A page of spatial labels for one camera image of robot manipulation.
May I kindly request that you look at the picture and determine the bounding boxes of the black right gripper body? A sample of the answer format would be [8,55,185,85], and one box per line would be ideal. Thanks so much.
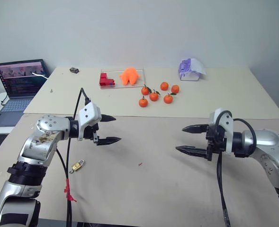
[205,125,227,162]

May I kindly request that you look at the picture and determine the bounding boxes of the red tape on cable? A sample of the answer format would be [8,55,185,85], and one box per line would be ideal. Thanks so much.
[63,178,77,202]

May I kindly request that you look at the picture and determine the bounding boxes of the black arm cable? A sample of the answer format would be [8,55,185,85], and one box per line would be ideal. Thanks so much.
[55,87,92,227]
[213,110,258,227]

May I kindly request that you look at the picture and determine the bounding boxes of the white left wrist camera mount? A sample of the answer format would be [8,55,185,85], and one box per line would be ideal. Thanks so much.
[77,102,102,142]

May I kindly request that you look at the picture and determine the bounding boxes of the orange plush toy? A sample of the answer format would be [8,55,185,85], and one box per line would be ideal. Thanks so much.
[119,67,141,86]

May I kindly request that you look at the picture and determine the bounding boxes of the red building blocks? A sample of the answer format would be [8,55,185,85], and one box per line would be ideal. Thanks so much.
[99,72,117,88]

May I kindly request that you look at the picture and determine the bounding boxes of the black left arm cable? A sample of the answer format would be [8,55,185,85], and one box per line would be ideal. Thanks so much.
[55,87,92,227]

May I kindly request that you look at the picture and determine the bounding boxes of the clear plastic tray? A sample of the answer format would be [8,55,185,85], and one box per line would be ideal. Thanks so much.
[99,68,146,90]

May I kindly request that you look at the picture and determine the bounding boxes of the purple white crumpled bag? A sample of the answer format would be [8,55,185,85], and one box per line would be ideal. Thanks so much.
[178,57,207,82]

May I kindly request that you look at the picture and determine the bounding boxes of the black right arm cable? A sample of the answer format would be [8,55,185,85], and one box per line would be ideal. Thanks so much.
[213,110,258,227]

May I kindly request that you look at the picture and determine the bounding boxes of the brass padlock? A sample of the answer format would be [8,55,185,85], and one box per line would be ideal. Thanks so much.
[72,159,86,171]

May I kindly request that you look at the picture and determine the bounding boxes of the orange tangerine with leaf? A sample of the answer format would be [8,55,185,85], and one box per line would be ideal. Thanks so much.
[149,89,161,102]
[138,96,149,108]
[141,84,152,96]
[163,92,177,104]

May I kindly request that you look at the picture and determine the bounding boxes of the open grey laptop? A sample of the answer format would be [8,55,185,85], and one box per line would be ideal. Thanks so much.
[0,59,51,128]

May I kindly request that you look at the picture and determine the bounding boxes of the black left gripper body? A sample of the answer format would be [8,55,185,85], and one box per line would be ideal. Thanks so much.
[83,122,100,143]

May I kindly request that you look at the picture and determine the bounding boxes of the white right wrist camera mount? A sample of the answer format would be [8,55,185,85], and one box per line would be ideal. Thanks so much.
[208,108,235,155]

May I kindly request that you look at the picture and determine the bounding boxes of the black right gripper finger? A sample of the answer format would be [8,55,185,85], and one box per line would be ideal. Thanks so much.
[175,145,209,160]
[181,124,209,135]

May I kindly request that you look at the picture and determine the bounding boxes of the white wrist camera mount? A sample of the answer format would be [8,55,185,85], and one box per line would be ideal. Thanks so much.
[208,108,235,155]
[77,102,102,142]

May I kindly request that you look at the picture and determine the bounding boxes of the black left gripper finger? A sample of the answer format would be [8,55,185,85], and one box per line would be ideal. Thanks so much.
[99,114,117,123]
[96,136,122,146]

